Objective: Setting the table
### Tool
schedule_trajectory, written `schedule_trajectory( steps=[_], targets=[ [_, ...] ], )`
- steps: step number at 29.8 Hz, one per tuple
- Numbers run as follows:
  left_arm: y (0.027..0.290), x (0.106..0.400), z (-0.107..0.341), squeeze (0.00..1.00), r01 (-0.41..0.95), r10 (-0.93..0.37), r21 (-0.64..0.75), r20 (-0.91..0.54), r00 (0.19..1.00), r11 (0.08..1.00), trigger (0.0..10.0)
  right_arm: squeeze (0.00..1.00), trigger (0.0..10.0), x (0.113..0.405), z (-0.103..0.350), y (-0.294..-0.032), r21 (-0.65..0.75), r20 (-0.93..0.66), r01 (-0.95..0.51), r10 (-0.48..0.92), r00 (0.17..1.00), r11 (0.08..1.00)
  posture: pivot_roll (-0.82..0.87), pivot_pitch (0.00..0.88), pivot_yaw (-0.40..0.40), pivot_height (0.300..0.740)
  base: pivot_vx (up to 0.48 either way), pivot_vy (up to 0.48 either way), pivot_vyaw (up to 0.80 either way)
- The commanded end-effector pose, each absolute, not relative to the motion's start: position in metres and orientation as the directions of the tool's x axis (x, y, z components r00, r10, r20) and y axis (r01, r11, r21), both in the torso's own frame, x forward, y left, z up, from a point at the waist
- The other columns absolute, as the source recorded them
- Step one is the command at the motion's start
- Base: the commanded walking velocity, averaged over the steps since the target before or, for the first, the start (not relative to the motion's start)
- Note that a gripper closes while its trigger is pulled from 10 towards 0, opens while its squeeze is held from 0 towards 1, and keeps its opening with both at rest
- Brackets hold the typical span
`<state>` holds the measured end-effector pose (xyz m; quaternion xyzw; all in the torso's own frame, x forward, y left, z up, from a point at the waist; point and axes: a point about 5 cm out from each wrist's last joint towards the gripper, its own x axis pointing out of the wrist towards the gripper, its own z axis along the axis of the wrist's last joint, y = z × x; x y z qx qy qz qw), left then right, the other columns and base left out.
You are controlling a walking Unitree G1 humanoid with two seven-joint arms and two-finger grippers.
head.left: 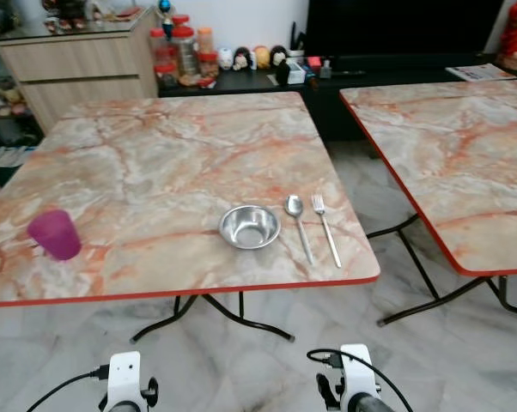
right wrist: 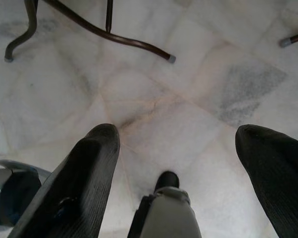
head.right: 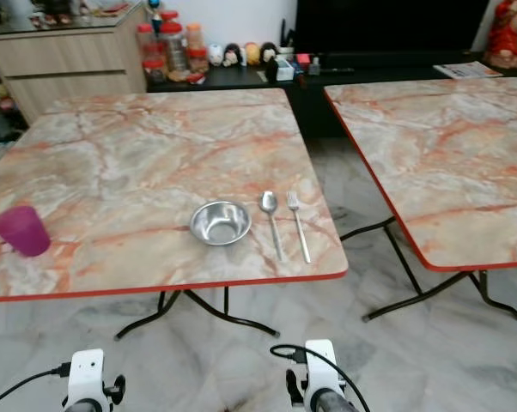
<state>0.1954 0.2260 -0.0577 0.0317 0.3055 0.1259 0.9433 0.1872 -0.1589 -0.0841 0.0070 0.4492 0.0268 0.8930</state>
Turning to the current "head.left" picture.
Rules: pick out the black low television console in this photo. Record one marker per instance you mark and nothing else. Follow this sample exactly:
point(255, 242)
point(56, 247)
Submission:
point(327, 107)

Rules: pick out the printed magazine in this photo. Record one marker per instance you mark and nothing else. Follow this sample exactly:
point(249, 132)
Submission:
point(480, 72)

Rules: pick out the light wooden cabinet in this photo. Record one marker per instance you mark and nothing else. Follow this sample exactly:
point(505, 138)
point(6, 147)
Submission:
point(78, 73)

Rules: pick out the dark open shelf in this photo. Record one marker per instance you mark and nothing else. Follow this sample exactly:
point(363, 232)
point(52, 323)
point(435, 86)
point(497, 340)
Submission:
point(5, 112)

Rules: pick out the small dark figurine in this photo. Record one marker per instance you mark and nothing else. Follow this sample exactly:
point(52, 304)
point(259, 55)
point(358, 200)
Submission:
point(278, 56)

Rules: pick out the small white figurine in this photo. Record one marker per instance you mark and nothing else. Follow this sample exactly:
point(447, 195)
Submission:
point(225, 59)

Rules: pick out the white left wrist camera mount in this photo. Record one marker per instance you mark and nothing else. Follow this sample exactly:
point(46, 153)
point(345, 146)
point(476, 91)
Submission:
point(124, 376)

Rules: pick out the small white box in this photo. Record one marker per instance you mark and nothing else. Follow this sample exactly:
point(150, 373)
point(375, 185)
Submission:
point(296, 73)

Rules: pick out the small red box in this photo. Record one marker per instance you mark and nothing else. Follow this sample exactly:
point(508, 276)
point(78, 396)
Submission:
point(313, 63)

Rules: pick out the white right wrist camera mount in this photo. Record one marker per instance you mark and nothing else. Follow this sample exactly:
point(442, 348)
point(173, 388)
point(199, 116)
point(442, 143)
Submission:
point(357, 371)

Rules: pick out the stainless steel fork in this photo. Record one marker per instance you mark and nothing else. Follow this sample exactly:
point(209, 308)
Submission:
point(318, 204)

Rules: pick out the orange-filled plastic jar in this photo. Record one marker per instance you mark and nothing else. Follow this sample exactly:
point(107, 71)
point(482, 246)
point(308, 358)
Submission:
point(207, 50)

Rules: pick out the small red-lidded plastic jar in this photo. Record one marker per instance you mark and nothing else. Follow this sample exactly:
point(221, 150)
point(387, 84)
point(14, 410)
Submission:
point(160, 47)

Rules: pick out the stainless steel spoon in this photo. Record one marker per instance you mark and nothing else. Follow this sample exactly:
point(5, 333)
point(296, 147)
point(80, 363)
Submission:
point(294, 205)

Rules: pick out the small dark bottle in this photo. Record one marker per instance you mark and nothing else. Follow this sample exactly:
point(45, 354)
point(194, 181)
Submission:
point(326, 69)

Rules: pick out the stainless steel bowl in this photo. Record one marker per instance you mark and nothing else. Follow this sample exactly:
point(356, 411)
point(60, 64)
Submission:
point(250, 227)

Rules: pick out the small black-haired figurine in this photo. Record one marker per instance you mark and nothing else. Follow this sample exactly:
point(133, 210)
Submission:
point(240, 60)

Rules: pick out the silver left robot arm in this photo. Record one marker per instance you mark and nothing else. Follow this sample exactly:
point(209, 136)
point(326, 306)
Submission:
point(125, 408)

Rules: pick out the blue toy figure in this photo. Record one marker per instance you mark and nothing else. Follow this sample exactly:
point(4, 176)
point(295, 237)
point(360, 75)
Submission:
point(164, 12)

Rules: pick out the large red-lidded plastic jar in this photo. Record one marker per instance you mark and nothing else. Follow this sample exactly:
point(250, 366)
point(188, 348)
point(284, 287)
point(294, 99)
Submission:
point(185, 53)

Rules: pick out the black television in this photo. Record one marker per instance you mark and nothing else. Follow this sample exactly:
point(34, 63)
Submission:
point(404, 26)

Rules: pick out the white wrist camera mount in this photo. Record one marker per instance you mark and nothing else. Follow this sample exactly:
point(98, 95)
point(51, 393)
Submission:
point(124, 376)
point(357, 371)

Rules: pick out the small yellow figurine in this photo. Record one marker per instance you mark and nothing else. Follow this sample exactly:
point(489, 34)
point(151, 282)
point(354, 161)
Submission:
point(261, 57)

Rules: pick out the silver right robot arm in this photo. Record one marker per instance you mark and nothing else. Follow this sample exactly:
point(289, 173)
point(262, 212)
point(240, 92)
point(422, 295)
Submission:
point(374, 405)

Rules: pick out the purple plastic cup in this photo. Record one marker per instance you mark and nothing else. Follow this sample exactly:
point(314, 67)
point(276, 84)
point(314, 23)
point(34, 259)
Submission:
point(54, 234)

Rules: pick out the black metal table leg frame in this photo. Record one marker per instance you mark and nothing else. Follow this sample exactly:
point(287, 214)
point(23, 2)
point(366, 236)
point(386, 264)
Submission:
point(417, 262)
point(233, 315)

